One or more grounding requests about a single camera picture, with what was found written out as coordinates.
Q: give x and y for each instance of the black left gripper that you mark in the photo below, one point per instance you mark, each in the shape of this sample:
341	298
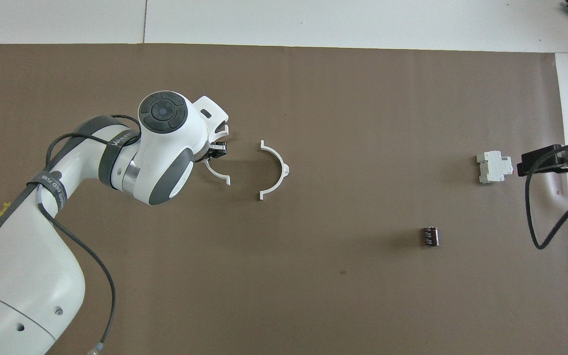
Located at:
213	148

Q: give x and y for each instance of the white half pipe clamp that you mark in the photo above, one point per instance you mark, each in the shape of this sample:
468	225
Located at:
284	170
217	173

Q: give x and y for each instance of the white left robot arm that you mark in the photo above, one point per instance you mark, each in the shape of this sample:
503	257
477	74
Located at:
27	276

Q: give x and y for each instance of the white circuit breaker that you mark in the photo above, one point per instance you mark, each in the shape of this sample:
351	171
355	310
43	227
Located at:
493	167

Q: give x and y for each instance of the black cylindrical capacitor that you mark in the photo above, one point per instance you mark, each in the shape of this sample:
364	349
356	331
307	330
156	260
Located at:
431	236

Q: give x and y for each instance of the brown paper mat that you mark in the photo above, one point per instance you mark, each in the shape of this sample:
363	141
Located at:
313	296

